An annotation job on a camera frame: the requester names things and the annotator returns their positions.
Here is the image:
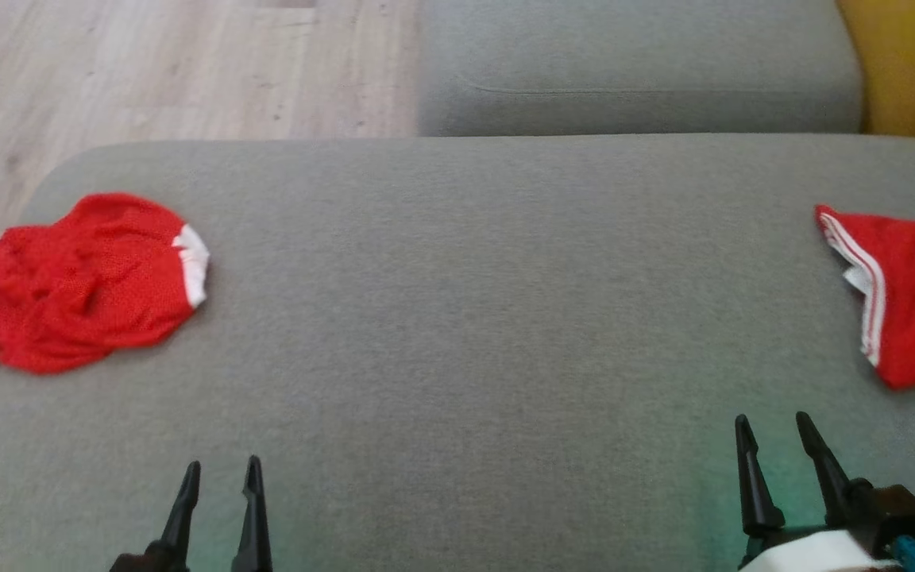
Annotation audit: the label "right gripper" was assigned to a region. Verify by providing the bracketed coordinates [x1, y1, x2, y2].
[735, 412, 903, 572]

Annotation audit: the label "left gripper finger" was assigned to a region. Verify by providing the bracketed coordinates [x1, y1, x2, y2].
[231, 455, 274, 572]
[148, 461, 202, 572]

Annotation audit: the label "red shorts with white stripe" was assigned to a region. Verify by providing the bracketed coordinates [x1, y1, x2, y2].
[0, 192, 210, 390]

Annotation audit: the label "large grey sofa seat cushion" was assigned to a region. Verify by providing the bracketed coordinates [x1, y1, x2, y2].
[0, 133, 915, 572]

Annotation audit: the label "yellow sofa backrest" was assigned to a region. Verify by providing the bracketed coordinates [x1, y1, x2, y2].
[835, 0, 915, 145]

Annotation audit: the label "small grey sofa seat cushion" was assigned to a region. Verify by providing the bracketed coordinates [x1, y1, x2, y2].
[418, 0, 863, 137]

